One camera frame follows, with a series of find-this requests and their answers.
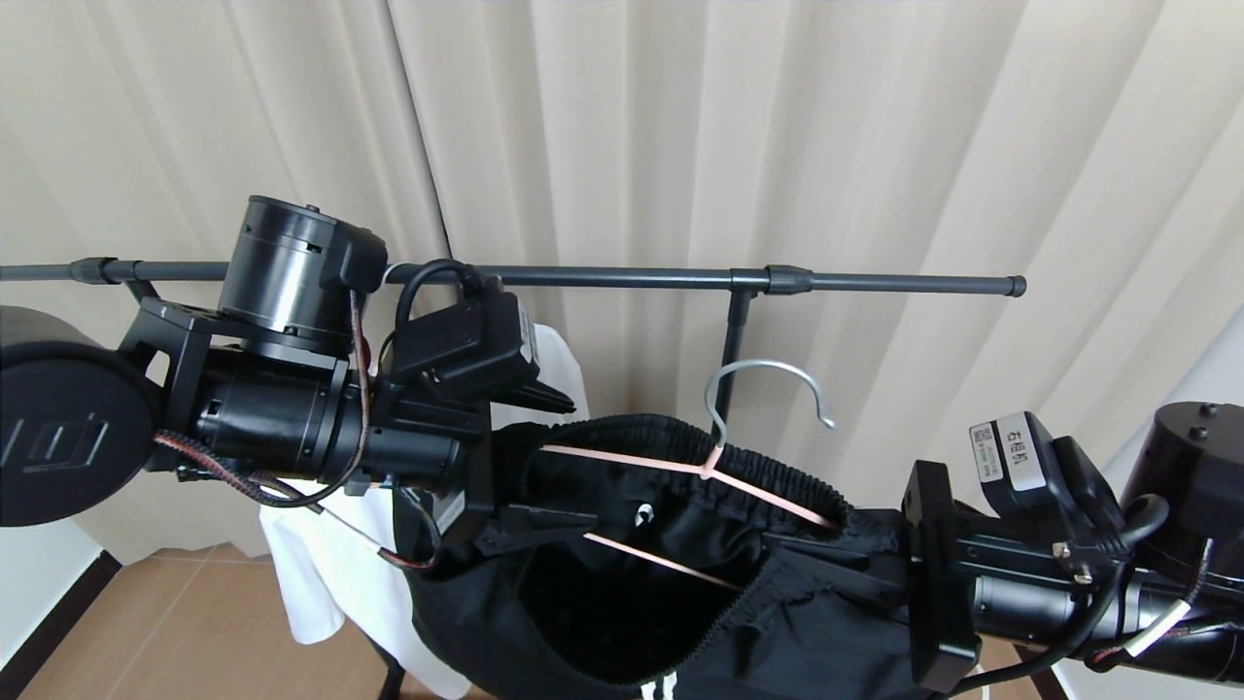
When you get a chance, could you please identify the black clothes rack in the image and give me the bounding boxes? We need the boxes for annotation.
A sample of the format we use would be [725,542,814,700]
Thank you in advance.
[0,258,1029,700]

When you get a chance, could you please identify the beige curtain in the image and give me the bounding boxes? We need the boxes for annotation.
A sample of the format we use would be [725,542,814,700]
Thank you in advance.
[0,0,1244,565]

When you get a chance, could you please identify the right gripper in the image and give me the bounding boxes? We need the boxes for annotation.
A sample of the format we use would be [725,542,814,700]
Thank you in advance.
[763,459,1244,694]

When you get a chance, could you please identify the black cable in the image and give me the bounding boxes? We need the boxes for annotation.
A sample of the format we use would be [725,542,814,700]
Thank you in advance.
[923,491,1172,700]
[394,258,487,341]

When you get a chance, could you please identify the black garment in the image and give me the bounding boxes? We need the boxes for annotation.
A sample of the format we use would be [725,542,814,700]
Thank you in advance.
[394,413,983,700]

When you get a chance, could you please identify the pink clothes hanger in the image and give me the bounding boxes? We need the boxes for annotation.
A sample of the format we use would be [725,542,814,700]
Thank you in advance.
[539,358,842,594]

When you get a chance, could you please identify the white printed t-shirt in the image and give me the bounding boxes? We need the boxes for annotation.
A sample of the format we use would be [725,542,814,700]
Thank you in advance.
[258,321,589,700]

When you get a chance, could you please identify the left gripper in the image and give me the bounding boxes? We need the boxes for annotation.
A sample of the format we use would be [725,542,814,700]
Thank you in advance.
[197,372,600,558]

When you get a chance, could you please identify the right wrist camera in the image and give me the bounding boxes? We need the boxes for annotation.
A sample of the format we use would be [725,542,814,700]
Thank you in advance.
[969,410,1133,584]

